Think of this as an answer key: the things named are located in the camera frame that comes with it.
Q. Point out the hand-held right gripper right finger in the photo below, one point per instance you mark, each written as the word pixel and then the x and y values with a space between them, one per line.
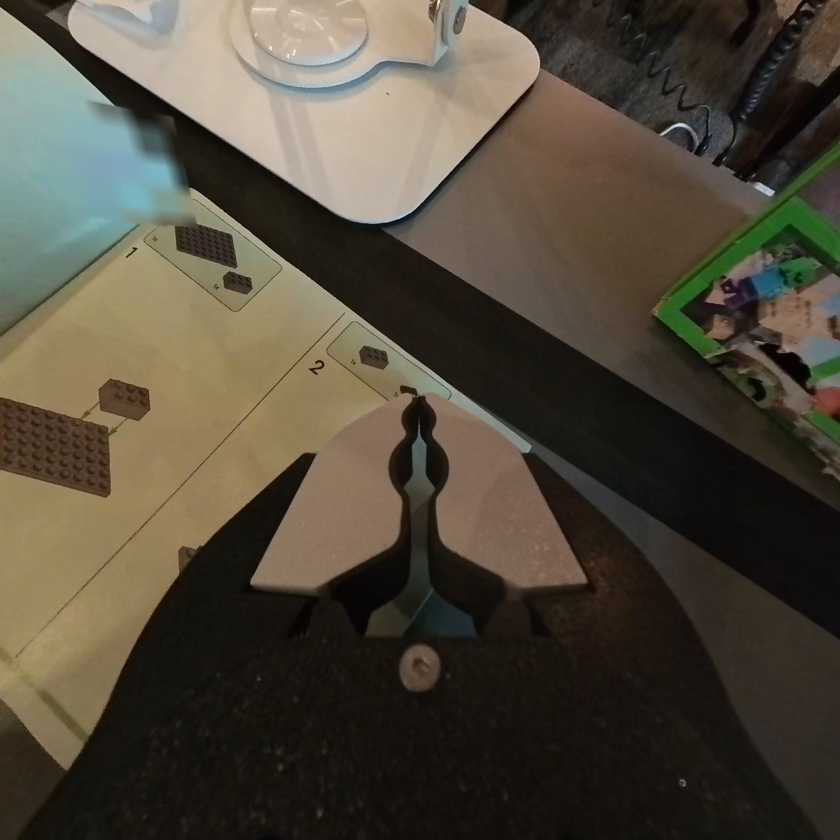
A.
pixel 512 518

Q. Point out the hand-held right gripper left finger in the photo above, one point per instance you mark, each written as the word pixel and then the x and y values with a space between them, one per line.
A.
pixel 334 518

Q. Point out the building instruction booklet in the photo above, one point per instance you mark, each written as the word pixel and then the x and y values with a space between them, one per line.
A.
pixel 229 394

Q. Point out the grey desk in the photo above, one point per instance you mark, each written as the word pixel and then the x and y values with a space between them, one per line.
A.
pixel 754 689

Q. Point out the dark desk with wooden edge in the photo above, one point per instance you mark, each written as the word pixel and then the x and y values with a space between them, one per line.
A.
pixel 590 229

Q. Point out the green toy set box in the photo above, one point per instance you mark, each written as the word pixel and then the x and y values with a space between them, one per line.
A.
pixel 754 308

